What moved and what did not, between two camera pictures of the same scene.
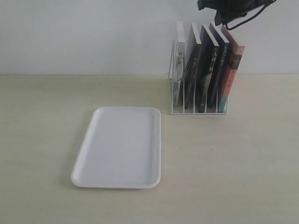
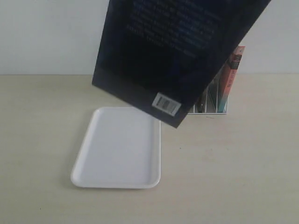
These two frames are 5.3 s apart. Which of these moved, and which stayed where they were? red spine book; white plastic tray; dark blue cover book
Moved: dark blue cover book
Stayed: red spine book; white plastic tray
